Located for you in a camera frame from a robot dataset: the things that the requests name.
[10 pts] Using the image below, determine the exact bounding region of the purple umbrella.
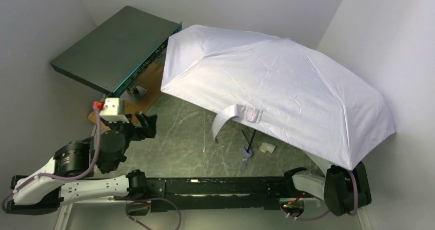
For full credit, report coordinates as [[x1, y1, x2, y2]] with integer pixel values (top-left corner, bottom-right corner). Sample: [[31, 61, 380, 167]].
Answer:
[[161, 25, 396, 170]]

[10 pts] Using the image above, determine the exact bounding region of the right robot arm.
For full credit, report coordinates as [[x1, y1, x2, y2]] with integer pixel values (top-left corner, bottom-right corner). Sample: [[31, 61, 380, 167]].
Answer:
[[284, 153, 372, 216]]

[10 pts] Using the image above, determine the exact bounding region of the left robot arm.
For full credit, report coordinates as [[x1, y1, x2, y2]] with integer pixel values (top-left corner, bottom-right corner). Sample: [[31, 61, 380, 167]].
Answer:
[[1, 111, 157, 215]]

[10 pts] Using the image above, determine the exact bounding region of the white pipe elbow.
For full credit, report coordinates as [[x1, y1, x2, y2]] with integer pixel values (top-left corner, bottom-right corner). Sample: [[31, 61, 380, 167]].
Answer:
[[259, 142, 276, 153]]

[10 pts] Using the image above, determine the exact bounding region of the wooden board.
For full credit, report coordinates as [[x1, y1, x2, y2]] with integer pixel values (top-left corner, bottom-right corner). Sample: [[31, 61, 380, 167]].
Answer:
[[87, 62, 166, 134]]

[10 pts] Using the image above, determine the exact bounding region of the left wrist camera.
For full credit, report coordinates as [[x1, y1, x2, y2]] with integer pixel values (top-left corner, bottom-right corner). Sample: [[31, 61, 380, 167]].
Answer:
[[93, 98, 130, 124]]

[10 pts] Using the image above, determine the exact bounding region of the metal switch stand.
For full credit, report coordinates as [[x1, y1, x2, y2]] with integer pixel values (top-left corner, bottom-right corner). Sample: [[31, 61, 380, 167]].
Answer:
[[124, 85, 147, 104]]

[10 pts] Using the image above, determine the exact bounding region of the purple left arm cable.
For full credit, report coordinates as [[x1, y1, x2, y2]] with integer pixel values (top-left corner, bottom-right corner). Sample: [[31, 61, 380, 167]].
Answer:
[[1, 106, 183, 230]]

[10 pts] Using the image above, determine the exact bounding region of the dark network switch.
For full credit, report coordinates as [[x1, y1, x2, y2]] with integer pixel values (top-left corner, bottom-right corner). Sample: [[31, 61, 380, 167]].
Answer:
[[50, 6, 182, 97]]

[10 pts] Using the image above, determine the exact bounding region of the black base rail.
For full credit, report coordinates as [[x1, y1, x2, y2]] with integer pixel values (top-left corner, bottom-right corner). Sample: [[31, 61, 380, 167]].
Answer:
[[113, 176, 317, 213]]

